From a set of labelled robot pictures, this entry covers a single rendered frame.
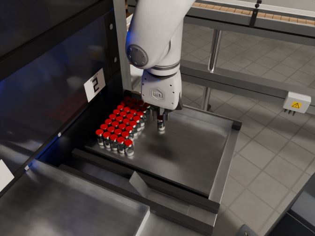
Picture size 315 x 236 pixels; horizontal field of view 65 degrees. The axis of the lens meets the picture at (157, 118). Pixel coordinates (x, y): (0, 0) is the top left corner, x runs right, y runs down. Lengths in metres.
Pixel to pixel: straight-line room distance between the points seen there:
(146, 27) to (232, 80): 1.22
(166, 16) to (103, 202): 0.43
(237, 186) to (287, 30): 0.96
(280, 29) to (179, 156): 0.95
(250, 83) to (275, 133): 0.66
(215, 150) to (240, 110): 1.54
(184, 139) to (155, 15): 0.40
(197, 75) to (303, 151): 0.98
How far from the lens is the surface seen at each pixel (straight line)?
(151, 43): 0.45
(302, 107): 1.63
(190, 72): 1.66
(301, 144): 2.16
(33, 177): 0.71
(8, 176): 0.57
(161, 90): 0.61
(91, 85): 0.68
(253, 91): 1.64
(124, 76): 0.84
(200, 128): 0.76
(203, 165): 0.67
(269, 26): 1.43
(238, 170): 1.81
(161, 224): 0.59
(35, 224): 0.64
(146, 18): 0.44
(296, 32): 1.44
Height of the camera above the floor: 1.42
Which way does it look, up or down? 44 degrees down
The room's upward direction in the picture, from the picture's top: 1 degrees clockwise
